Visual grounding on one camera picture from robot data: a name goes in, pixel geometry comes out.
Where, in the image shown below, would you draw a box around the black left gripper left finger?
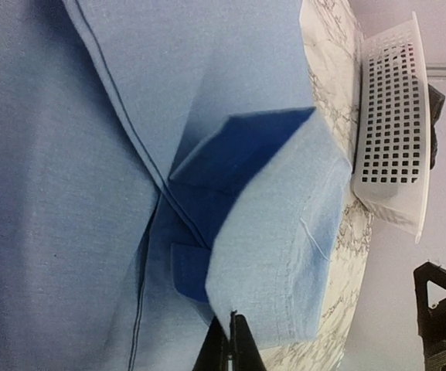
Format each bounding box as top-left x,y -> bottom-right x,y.
193,317 -> 229,371

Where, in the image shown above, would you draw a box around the white plastic laundry basket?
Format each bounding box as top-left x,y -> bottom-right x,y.
352,18 -> 431,240

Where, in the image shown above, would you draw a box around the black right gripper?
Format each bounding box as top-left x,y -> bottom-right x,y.
414,262 -> 446,370

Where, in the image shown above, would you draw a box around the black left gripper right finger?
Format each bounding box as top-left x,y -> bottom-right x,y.
229,311 -> 267,371

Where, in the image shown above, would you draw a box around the black garment in basket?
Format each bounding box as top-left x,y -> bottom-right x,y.
427,83 -> 446,171

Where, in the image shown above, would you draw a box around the light blue long sleeve shirt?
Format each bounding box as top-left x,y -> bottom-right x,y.
0,1 -> 351,370

